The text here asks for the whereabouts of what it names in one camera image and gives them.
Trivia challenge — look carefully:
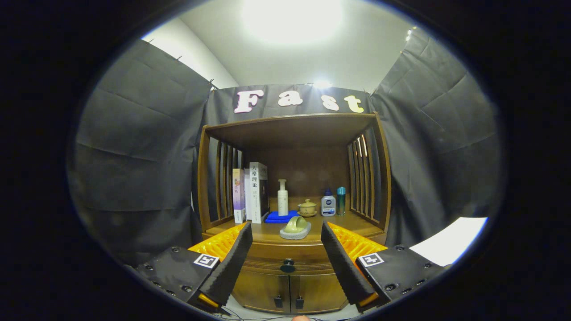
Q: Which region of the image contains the thin white book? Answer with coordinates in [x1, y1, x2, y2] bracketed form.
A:
[244, 169, 252, 221]

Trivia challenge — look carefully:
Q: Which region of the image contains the white pump bottle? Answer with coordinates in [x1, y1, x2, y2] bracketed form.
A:
[277, 179, 289, 216]

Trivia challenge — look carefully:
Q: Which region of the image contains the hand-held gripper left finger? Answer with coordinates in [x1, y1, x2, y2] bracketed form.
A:
[133, 222, 253, 313]

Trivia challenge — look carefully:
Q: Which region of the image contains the thick white and black book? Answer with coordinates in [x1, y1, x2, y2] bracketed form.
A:
[249, 161, 269, 224]

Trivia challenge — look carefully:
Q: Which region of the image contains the black backdrop cloth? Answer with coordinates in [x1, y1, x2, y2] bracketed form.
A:
[67, 27, 502, 266]

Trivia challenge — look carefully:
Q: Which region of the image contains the yellow lidded teacup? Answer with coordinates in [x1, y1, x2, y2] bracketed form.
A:
[298, 199, 318, 218]

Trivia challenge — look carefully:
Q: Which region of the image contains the white table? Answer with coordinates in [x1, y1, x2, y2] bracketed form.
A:
[410, 217, 489, 267]

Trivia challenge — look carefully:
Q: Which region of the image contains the wooden drawer with black knob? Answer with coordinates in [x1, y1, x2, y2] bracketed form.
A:
[202, 232, 388, 275]

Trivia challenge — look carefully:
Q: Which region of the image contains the green handled cleaning brush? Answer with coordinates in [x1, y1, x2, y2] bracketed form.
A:
[280, 216, 312, 240]

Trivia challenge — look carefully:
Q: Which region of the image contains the brown wooden cabinet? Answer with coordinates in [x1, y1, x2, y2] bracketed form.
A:
[196, 111, 393, 315]

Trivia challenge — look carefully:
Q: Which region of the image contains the wooden countertop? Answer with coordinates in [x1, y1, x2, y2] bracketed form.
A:
[204, 210, 385, 245]

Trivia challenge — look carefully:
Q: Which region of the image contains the purple book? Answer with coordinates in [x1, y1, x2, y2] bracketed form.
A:
[232, 169, 246, 224]

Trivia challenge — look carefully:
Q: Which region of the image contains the wooden cabinet door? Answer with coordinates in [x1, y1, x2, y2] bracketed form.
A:
[232, 270, 291, 313]
[290, 272, 348, 313]

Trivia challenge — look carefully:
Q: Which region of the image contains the white bottle with blue cap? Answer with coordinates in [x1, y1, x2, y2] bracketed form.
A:
[321, 189, 336, 217]

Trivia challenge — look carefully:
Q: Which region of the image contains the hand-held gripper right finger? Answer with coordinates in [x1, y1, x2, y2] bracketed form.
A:
[320, 220, 449, 313]

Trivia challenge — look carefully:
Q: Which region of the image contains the blue folded cloth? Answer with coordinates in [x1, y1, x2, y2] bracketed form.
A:
[265, 210, 300, 224]

